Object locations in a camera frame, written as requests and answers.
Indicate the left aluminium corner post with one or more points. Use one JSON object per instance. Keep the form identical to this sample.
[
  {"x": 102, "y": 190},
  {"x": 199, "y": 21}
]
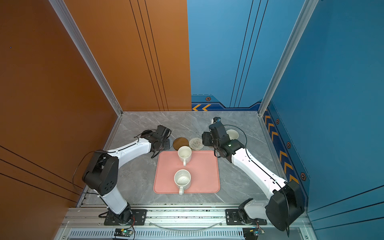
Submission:
[{"x": 75, "y": 34}]

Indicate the white mug purple handle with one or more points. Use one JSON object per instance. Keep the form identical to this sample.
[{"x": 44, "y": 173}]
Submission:
[{"x": 233, "y": 134}]

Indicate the right aluminium corner post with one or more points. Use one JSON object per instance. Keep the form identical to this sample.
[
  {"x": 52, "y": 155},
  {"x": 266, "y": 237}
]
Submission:
[{"x": 295, "y": 36}]

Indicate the aluminium front rail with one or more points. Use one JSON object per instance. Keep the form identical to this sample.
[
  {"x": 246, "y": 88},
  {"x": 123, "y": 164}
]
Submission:
[{"x": 165, "y": 216}]

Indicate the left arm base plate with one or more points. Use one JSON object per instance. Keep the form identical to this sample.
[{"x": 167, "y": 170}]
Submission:
[{"x": 135, "y": 217}]

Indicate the pink rectangular tray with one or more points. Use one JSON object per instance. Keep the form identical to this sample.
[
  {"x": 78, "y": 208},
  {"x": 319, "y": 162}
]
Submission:
[{"x": 199, "y": 176}]

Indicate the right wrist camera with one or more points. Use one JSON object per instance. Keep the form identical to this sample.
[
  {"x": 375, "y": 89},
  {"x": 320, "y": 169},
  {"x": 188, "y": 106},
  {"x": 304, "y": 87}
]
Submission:
[{"x": 215, "y": 120}]

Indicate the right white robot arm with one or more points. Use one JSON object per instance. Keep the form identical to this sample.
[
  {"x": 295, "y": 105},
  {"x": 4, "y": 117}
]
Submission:
[{"x": 285, "y": 199}]

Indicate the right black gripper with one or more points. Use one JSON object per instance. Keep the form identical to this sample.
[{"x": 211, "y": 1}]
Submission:
[{"x": 205, "y": 138}]

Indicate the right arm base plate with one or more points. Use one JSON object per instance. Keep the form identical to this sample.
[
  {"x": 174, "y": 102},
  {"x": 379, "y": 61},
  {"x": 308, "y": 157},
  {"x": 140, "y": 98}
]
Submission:
[{"x": 233, "y": 217}]

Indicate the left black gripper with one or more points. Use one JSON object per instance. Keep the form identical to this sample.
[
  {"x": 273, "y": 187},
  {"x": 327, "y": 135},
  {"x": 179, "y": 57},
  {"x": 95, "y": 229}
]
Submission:
[{"x": 167, "y": 144}]

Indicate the left green circuit board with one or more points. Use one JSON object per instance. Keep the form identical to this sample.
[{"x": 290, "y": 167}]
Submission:
[{"x": 124, "y": 234}]

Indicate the right circuit board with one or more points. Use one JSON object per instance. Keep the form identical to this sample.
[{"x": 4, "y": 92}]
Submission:
[{"x": 252, "y": 233}]

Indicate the cream white mug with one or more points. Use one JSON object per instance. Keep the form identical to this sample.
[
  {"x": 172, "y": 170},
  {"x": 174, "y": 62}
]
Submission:
[{"x": 185, "y": 154}]

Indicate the plain brown round coaster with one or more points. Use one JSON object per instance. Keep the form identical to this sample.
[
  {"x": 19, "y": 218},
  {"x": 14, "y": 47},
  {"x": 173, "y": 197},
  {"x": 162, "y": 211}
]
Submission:
[{"x": 180, "y": 142}]

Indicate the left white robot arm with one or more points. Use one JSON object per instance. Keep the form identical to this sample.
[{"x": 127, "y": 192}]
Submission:
[{"x": 101, "y": 174}]

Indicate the aluminium corner post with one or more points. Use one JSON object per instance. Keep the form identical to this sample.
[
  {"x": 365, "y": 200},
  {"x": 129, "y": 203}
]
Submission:
[
  {"x": 75, "y": 34},
  {"x": 295, "y": 36}
]

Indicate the white patterned round coaster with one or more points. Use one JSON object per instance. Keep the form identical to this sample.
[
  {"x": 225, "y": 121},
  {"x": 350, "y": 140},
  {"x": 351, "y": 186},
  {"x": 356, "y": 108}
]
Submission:
[{"x": 196, "y": 144}]

